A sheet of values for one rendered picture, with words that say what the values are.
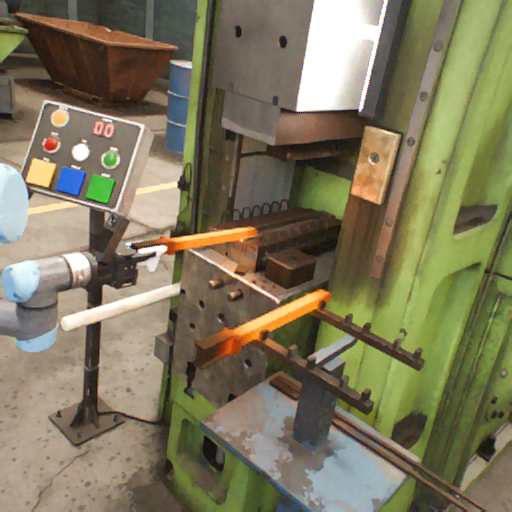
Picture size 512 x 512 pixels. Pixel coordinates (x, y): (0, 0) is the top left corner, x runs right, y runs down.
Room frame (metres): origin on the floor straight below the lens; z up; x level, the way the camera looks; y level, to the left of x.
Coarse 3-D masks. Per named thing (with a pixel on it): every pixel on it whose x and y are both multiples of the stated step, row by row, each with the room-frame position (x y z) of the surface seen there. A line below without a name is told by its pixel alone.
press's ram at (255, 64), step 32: (224, 0) 1.55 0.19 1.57; (256, 0) 1.48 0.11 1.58; (288, 0) 1.42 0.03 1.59; (320, 0) 1.38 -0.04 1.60; (352, 0) 1.47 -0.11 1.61; (384, 0) 1.57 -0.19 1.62; (224, 32) 1.54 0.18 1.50; (256, 32) 1.47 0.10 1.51; (288, 32) 1.41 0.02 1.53; (320, 32) 1.40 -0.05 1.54; (352, 32) 1.49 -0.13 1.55; (224, 64) 1.53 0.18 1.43; (256, 64) 1.46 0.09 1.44; (288, 64) 1.40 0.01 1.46; (320, 64) 1.41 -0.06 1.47; (352, 64) 1.51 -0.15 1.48; (256, 96) 1.45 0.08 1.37; (288, 96) 1.39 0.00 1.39; (320, 96) 1.43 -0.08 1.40; (352, 96) 1.54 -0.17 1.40
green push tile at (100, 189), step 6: (96, 180) 1.62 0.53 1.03; (102, 180) 1.62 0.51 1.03; (108, 180) 1.61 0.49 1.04; (114, 180) 1.61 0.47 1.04; (90, 186) 1.61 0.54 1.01; (96, 186) 1.61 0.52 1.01; (102, 186) 1.61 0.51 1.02; (108, 186) 1.60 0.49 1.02; (90, 192) 1.60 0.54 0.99; (96, 192) 1.60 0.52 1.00; (102, 192) 1.60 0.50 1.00; (108, 192) 1.59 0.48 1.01; (90, 198) 1.59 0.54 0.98; (96, 198) 1.59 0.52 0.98; (102, 198) 1.59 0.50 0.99; (108, 198) 1.58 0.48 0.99; (108, 204) 1.58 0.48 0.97
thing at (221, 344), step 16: (320, 288) 1.21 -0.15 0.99; (288, 304) 1.10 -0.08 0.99; (304, 304) 1.11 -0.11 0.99; (256, 320) 1.01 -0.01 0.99; (272, 320) 1.02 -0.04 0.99; (288, 320) 1.06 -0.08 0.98; (224, 336) 0.91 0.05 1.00; (240, 336) 0.93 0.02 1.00; (256, 336) 0.98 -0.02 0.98; (208, 352) 0.88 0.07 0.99; (224, 352) 0.91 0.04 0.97
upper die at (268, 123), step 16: (224, 96) 1.52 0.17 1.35; (240, 96) 1.49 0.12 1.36; (224, 112) 1.52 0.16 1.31; (240, 112) 1.48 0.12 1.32; (256, 112) 1.45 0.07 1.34; (272, 112) 1.41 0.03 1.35; (288, 112) 1.42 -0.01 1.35; (304, 112) 1.47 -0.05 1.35; (320, 112) 1.52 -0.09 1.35; (336, 112) 1.58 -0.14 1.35; (352, 112) 1.64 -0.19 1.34; (240, 128) 1.48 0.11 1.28; (256, 128) 1.44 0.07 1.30; (272, 128) 1.41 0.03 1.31; (288, 128) 1.43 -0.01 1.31; (304, 128) 1.48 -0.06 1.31; (320, 128) 1.54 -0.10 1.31; (336, 128) 1.59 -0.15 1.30; (352, 128) 1.65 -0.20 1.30; (272, 144) 1.40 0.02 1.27; (288, 144) 1.44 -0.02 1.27
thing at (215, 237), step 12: (240, 228) 1.46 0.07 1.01; (252, 228) 1.49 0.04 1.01; (156, 240) 1.24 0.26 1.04; (168, 240) 1.25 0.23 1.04; (180, 240) 1.28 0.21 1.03; (192, 240) 1.30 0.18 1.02; (204, 240) 1.33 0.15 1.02; (216, 240) 1.36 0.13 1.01; (228, 240) 1.40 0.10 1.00; (168, 252) 1.24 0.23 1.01
